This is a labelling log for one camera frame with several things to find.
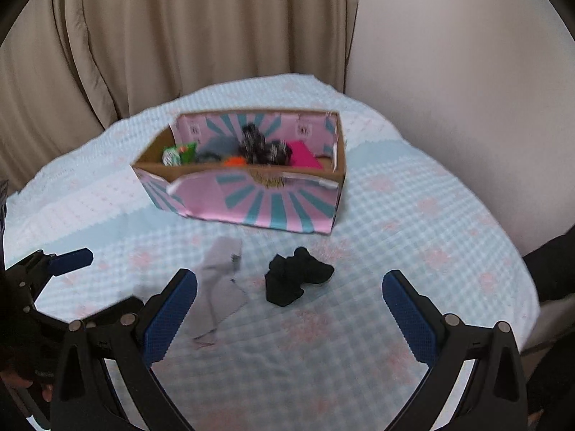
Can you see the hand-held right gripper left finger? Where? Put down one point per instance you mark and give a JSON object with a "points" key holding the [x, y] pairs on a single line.
{"points": [[166, 318]]}

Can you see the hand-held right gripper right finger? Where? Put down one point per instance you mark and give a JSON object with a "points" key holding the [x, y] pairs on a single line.
{"points": [[411, 318]]}

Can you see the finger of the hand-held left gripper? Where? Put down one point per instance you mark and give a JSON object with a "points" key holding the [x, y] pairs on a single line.
{"points": [[112, 309], [72, 260]]}

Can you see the light grey sock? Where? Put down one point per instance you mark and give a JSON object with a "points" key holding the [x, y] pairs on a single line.
{"points": [[218, 278]]}

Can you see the black sock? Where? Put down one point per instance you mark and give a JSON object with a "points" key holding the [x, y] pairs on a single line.
{"points": [[287, 280]]}

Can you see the pink and teal cardboard box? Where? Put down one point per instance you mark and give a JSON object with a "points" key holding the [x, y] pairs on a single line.
{"points": [[251, 202]]}

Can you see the green snack packet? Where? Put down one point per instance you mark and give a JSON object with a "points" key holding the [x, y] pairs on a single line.
{"points": [[179, 155]]}

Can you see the blue-grey sock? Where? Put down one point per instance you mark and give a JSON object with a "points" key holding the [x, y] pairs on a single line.
{"points": [[218, 148]]}

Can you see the pink zip pouch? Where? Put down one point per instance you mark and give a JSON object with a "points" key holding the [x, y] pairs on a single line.
{"points": [[303, 157]]}

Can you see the dark patterned scrunchie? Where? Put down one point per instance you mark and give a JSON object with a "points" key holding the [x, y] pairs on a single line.
{"points": [[251, 143]]}

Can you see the person's left hand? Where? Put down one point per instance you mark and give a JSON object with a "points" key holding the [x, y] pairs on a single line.
{"points": [[27, 386]]}

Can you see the light blue checked blanket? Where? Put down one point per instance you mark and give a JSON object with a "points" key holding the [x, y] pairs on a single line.
{"points": [[359, 278]]}

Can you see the black jacket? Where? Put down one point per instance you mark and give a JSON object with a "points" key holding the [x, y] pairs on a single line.
{"points": [[552, 269]]}

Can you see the beige curtain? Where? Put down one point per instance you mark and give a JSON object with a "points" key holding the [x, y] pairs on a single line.
{"points": [[179, 54]]}

